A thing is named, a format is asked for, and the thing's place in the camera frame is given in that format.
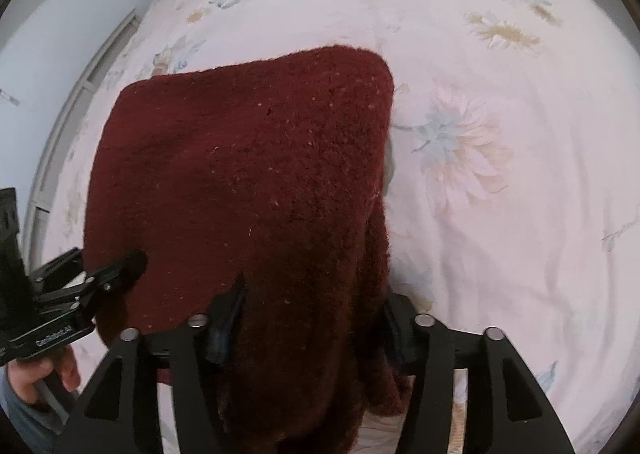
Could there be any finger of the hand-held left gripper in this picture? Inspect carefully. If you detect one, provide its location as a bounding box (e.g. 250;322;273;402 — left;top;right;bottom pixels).
27;246;85;293
36;251;149;311

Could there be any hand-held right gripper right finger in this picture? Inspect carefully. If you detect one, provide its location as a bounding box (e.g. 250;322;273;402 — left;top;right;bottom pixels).
384;291;576;454

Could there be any dark red knitted sweater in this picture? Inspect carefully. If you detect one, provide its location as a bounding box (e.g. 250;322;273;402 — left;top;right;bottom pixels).
82;45;416;454

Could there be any person's left hand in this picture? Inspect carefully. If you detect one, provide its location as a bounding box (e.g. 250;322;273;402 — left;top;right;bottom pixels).
5;346;82;407

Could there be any person's left forearm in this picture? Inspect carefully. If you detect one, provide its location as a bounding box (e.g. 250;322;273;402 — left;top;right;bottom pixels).
0;371;68;453

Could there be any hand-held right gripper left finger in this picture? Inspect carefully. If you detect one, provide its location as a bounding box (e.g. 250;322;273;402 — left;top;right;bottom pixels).
52;278;247;454

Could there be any white floral bedsheet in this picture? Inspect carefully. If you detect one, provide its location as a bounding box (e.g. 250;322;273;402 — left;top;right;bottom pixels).
30;0;640;454

